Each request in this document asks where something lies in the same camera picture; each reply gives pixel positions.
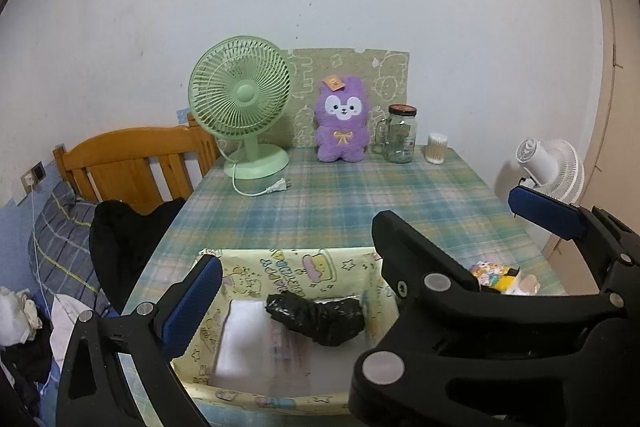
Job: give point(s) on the yellow cartoon printed box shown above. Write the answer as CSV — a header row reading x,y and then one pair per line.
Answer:
x,y
295,264

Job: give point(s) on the beige door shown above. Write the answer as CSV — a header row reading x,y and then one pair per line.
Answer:
x,y
620,107

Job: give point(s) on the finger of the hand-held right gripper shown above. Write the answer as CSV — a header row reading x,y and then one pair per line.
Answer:
x,y
547,212
420,257

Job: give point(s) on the black cloth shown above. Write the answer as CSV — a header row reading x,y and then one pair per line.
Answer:
x,y
320,319

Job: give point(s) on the beige and white cloth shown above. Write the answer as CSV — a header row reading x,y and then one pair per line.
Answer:
x,y
526,285

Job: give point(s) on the plaid tablecloth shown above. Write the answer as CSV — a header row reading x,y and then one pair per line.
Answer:
x,y
325,207

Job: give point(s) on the white fan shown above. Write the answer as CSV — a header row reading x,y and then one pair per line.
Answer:
x,y
545,167

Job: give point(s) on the blue plaid pillow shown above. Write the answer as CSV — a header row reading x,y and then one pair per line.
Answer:
x,y
65,232

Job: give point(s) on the wooden headboard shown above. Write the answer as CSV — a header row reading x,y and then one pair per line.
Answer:
x,y
125,157

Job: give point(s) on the black garment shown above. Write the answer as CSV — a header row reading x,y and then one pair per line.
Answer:
x,y
125,242

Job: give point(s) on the wall socket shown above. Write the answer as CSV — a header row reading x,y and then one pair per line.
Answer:
x,y
27,182

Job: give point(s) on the green desk fan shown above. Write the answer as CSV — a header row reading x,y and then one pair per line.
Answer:
x,y
245,94

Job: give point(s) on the glass jar mug with lid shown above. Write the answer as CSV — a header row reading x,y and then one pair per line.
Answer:
x,y
400,137

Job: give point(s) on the green cartoon printed board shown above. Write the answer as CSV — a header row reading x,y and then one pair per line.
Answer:
x,y
387,77

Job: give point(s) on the purple plush toy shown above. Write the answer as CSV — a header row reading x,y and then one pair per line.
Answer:
x,y
342,132

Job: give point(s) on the pale pink cloth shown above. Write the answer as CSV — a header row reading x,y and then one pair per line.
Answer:
x,y
75,322

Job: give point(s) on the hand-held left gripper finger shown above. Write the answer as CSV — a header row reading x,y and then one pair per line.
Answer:
x,y
189,304

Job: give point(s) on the white crumpled cloth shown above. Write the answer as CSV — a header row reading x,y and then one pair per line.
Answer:
x,y
17,314

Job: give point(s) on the cotton swab container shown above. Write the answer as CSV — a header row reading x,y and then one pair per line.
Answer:
x,y
436,149

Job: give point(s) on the yellow patterned socks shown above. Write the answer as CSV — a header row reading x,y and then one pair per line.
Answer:
x,y
492,278

